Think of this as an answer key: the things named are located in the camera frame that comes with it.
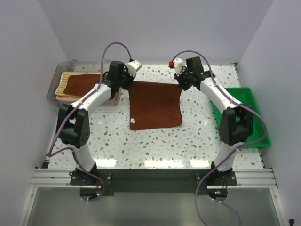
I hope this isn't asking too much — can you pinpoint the brown microfibre towel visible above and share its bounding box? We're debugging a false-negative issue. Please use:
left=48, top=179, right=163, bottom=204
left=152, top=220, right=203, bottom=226
left=63, top=74, right=100, bottom=97

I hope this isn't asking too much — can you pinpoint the yellow white striped towel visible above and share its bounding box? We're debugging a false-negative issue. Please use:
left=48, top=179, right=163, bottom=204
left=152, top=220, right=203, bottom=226
left=55, top=72, right=100, bottom=97

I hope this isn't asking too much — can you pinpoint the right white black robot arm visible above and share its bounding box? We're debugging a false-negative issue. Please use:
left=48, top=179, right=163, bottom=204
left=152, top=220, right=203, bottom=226
left=169, top=57, right=253, bottom=185

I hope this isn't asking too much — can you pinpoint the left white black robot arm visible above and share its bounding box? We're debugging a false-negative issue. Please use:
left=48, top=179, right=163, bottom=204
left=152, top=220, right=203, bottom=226
left=55, top=60, right=142, bottom=185

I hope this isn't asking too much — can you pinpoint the clear grey plastic bin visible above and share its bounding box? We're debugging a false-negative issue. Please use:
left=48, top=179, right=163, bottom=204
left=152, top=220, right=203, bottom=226
left=46, top=59, right=125, bottom=107

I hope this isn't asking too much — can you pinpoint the green plastic tray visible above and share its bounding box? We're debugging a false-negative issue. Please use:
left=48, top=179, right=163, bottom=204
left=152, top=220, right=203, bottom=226
left=211, top=87, right=271, bottom=149

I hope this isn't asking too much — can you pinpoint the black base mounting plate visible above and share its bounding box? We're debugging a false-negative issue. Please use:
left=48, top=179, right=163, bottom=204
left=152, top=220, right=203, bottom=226
left=69, top=169, right=238, bottom=197

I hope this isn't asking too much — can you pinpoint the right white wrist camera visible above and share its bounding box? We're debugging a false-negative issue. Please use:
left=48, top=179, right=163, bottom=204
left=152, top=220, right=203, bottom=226
left=168, top=58, right=185, bottom=76

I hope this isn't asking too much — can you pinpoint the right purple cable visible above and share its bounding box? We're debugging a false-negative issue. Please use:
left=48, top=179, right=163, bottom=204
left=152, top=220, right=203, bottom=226
left=169, top=50, right=269, bottom=226

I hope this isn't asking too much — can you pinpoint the purple cable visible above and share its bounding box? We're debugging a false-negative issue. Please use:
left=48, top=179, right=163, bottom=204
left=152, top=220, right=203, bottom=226
left=47, top=42, right=134, bottom=202
left=169, top=50, right=269, bottom=226

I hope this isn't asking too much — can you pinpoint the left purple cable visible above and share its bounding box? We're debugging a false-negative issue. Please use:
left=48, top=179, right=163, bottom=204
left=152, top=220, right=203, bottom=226
left=47, top=42, right=134, bottom=202

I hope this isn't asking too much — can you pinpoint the aluminium rail frame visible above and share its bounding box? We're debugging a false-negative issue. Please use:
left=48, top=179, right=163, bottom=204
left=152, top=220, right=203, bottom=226
left=28, top=150, right=283, bottom=226

